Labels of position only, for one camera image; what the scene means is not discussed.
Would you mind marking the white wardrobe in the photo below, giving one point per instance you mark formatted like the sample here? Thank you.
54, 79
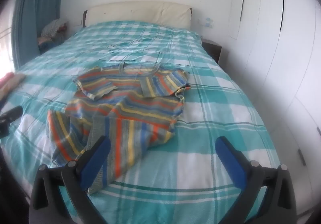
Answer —
278, 63

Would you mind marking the striped knit sweater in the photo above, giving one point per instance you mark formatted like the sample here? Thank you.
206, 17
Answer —
120, 113

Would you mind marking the dark wooden nightstand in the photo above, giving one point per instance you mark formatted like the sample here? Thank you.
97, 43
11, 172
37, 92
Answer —
213, 49

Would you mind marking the teal plaid bedspread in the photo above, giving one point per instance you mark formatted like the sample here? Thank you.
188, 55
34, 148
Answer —
155, 118

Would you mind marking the pile of clothes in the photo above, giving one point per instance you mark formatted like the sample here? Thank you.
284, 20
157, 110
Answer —
51, 34

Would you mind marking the wall socket panel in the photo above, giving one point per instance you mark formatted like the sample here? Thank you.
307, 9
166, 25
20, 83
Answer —
206, 22

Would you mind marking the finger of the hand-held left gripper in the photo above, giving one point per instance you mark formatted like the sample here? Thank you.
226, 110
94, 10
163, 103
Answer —
10, 113

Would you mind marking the teal curtain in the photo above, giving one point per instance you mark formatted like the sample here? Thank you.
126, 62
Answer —
35, 11

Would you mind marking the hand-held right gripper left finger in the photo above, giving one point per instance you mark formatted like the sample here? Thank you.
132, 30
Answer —
96, 161

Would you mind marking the cream padded headboard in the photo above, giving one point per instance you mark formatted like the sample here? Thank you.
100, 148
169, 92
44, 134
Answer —
138, 14

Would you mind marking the pink and beige cloth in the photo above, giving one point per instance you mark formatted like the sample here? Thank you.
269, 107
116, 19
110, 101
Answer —
10, 83

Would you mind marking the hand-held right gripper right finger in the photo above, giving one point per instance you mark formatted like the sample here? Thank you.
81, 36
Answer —
230, 161

